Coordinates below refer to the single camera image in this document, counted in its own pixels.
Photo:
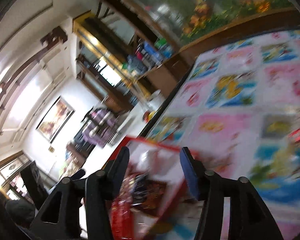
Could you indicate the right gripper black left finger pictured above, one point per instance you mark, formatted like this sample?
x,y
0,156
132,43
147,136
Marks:
x,y
117,173

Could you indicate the framed floral painting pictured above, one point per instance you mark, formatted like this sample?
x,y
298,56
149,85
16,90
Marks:
x,y
55,119

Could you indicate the colourful patterned tablecloth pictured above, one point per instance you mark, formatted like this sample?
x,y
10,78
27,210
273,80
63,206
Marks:
x,y
239,108

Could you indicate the red white box lid tray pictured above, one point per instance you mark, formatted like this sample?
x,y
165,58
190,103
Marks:
x,y
152,186

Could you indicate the wooden side cabinet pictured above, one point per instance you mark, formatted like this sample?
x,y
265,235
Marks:
x,y
166,76

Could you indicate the purple cloth covered table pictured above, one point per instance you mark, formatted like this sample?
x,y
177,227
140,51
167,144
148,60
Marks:
x,y
101,126

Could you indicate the floral glass partition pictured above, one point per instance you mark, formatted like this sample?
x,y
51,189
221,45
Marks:
x,y
181,22

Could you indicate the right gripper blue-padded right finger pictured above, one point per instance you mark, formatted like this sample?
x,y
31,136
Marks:
x,y
194,173

